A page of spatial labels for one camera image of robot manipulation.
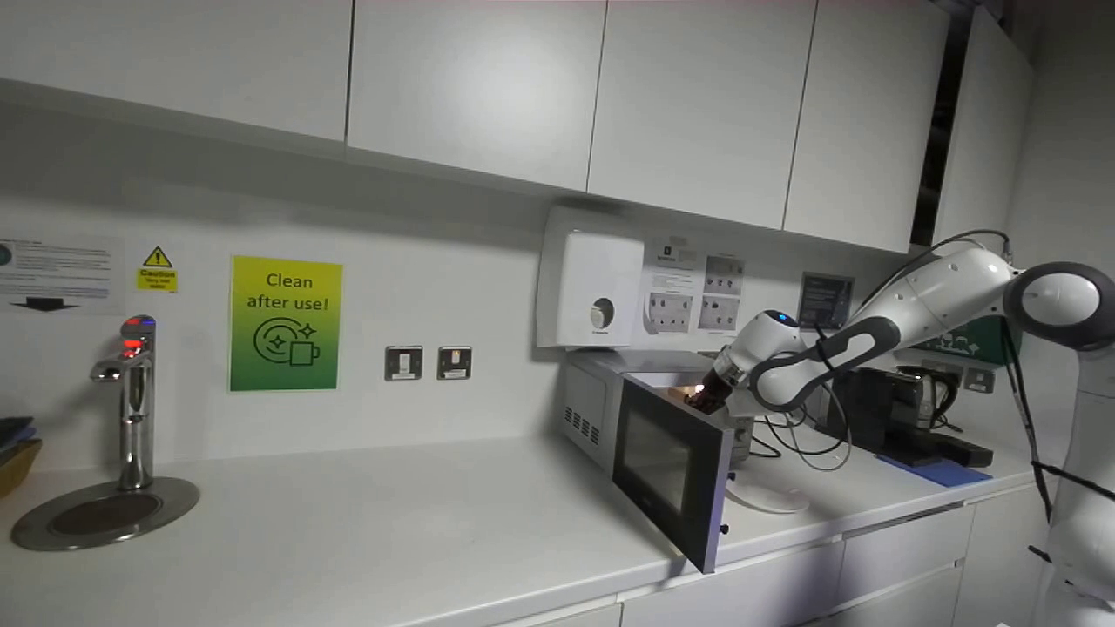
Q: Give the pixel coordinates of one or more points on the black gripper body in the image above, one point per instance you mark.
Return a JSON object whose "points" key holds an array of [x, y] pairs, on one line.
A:
{"points": [[720, 399]]}

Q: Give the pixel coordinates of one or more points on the silver microwave oven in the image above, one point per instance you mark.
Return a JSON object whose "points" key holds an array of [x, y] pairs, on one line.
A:
{"points": [[595, 405]]}

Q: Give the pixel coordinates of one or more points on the white round plate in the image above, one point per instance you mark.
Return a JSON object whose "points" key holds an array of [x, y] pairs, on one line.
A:
{"points": [[767, 503]]}

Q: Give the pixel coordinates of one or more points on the dark framed Christmas poster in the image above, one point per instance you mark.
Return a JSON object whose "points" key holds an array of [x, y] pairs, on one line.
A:
{"points": [[821, 298]]}

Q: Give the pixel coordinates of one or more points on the black coffee machine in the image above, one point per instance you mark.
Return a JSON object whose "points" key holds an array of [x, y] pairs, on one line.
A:
{"points": [[872, 405]]}

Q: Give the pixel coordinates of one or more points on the white lower cabinet front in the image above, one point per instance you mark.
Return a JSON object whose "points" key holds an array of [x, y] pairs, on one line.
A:
{"points": [[568, 613], [743, 594], [906, 538]]}

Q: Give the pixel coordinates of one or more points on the blue mat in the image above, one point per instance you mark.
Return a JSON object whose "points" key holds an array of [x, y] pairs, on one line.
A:
{"points": [[944, 473]]}

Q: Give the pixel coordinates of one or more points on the green first aid box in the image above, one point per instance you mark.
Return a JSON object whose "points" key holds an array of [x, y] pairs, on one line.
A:
{"points": [[969, 344]]}

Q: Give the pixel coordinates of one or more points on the white upper cabinet door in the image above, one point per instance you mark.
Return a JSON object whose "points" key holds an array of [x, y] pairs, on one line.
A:
{"points": [[979, 127], [697, 104], [476, 81], [174, 55], [864, 114]]}

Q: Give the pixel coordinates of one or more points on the green clean after use poster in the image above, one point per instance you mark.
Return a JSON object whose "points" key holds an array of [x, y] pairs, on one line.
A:
{"points": [[285, 326]]}

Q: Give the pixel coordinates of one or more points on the yellow warning triangle sticker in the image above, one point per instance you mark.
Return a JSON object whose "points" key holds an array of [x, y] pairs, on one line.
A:
{"points": [[158, 271]]}

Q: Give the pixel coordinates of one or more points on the chrome water tap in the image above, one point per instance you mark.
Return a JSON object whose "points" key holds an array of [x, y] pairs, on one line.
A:
{"points": [[135, 405]]}

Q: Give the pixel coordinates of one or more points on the white text notice sheet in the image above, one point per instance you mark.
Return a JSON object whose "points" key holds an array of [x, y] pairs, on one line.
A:
{"points": [[58, 268]]}

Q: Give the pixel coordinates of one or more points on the white wall instruction sheet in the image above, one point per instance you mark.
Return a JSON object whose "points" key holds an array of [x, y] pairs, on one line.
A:
{"points": [[722, 271], [667, 310], [720, 310]]}

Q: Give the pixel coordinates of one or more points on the small white wall label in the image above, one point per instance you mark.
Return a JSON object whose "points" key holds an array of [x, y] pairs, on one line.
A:
{"points": [[672, 253]]}

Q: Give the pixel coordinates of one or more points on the white wall dispenser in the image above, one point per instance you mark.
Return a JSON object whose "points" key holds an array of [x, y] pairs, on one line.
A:
{"points": [[581, 280]]}

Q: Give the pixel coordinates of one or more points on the steel wall socket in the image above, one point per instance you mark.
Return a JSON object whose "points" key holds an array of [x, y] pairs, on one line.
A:
{"points": [[453, 363], [402, 363]]}

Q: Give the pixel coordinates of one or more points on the small black wall label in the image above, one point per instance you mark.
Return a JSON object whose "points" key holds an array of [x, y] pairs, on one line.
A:
{"points": [[44, 305]]}

